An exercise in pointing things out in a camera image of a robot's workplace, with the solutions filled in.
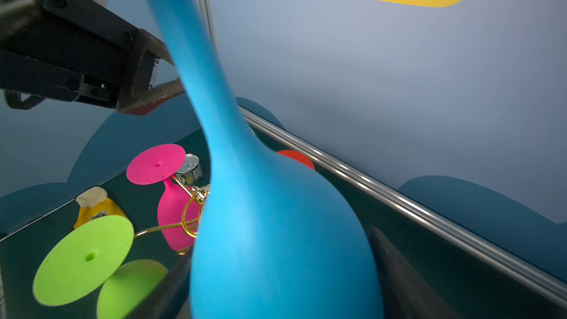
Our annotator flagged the gold wire glass rack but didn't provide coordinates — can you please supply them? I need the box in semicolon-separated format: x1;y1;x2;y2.
134;175;204;255

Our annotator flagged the silver tin can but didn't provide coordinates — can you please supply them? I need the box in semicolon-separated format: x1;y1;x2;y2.
175;154;203;186

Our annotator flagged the yellow black work glove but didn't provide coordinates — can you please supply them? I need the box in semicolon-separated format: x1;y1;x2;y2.
74;186;126;229

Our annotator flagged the blue wine glass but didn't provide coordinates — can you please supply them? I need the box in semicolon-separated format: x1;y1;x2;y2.
147;0;384;318

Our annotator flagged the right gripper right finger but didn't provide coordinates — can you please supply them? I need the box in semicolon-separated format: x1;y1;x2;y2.
369;227;461;318

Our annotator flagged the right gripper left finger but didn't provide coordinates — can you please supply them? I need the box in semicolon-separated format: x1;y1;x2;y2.
126;247;193;318

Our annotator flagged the back frame bar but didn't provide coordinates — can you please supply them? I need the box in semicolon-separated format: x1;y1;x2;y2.
241;107;566;308

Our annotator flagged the red wine glass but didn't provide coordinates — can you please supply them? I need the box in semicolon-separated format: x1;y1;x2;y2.
277;150;315;171

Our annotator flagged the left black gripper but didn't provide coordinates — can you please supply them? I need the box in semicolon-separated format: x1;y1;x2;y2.
1;0;185;115

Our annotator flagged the pink wine glass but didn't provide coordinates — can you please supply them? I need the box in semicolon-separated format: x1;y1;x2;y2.
126;144;200;232

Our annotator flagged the front green wine glass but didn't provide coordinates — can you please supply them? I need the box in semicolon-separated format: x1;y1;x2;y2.
32;216;168;318

